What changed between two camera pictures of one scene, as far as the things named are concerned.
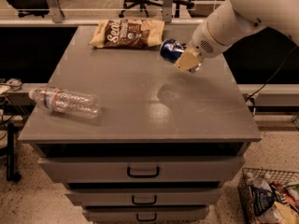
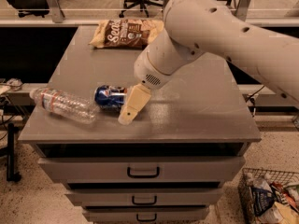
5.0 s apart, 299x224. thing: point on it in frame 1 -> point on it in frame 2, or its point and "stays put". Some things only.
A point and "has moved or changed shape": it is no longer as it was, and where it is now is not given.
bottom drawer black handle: (146, 219) stays put
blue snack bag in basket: (263, 200) stays put
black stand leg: (11, 175) stays put
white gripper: (204, 41) -> (146, 71)
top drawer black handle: (143, 175) stays put
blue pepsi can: (170, 49) has moved or changed shape
